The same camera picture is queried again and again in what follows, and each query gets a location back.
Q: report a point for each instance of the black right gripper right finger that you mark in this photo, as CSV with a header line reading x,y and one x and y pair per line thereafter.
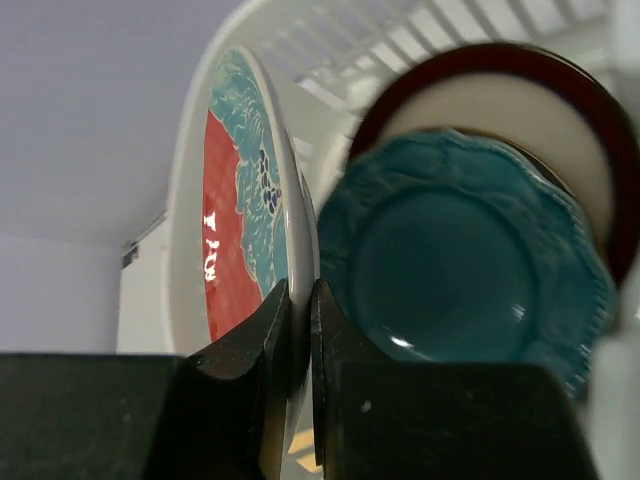
x,y
378,418

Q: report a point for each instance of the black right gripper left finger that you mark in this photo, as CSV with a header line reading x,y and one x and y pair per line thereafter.
x,y
219,413

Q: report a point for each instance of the teal scalloped plate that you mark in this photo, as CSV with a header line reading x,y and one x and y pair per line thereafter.
x,y
446,247

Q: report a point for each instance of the red teal flower plate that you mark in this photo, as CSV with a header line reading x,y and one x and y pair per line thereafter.
x,y
256,224

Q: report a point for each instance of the dark red rimmed plate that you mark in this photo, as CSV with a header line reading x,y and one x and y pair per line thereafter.
x,y
540,102

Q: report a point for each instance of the white plastic dish bin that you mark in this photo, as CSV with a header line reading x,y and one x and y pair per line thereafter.
x,y
329,60

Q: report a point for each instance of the orange round plate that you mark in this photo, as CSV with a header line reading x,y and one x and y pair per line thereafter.
x,y
302,451

